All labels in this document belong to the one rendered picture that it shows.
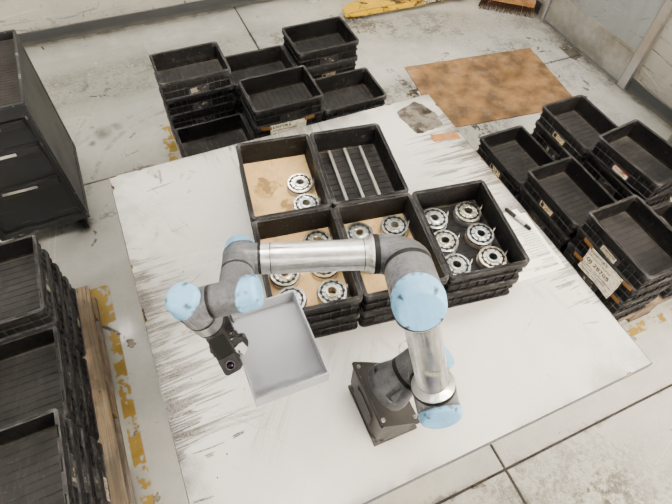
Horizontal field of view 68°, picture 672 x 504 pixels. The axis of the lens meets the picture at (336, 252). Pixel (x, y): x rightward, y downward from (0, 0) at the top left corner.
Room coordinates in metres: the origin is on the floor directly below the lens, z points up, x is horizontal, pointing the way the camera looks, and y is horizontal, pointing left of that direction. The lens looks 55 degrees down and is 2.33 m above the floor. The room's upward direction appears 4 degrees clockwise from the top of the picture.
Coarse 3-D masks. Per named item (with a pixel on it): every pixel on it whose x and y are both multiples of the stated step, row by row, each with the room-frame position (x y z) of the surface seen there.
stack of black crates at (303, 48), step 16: (336, 16) 3.05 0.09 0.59; (288, 32) 2.89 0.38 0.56; (304, 32) 2.94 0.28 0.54; (320, 32) 2.99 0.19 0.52; (336, 32) 3.04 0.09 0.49; (352, 32) 2.88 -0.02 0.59; (288, 48) 2.79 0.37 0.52; (304, 48) 2.84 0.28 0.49; (320, 48) 2.69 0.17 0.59; (336, 48) 2.72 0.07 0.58; (352, 48) 2.79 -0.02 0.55; (304, 64) 2.64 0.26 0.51; (320, 64) 2.69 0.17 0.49; (336, 64) 2.72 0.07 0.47; (352, 64) 2.78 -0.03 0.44
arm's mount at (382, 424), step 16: (368, 368) 0.60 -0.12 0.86; (352, 384) 0.59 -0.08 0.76; (368, 384) 0.54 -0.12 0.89; (368, 400) 0.49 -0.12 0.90; (368, 416) 0.48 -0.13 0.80; (384, 416) 0.45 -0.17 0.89; (400, 416) 0.47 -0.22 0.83; (416, 416) 0.49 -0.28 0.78; (368, 432) 0.45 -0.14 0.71; (384, 432) 0.43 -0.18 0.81; (400, 432) 0.46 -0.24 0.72
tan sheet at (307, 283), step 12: (324, 228) 1.16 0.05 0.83; (264, 240) 1.09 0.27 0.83; (276, 240) 1.09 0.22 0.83; (288, 240) 1.10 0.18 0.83; (300, 240) 1.10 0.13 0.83; (300, 276) 0.94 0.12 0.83; (336, 276) 0.95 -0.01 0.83; (300, 288) 0.89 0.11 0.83; (312, 288) 0.90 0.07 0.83; (312, 300) 0.85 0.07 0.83
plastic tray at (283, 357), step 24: (264, 312) 0.68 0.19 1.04; (288, 312) 0.69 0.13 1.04; (264, 336) 0.60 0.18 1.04; (288, 336) 0.61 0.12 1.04; (312, 336) 0.59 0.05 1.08; (264, 360) 0.53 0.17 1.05; (288, 360) 0.54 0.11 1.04; (312, 360) 0.54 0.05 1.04; (264, 384) 0.47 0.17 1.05; (288, 384) 0.47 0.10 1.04; (312, 384) 0.47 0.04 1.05
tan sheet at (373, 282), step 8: (344, 224) 1.19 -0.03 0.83; (368, 224) 1.20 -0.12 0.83; (376, 224) 1.20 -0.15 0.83; (376, 232) 1.16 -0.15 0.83; (408, 232) 1.17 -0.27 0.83; (368, 280) 0.94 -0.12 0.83; (376, 280) 0.95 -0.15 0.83; (384, 280) 0.95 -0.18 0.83; (368, 288) 0.91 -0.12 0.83; (376, 288) 0.91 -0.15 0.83; (384, 288) 0.92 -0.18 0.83
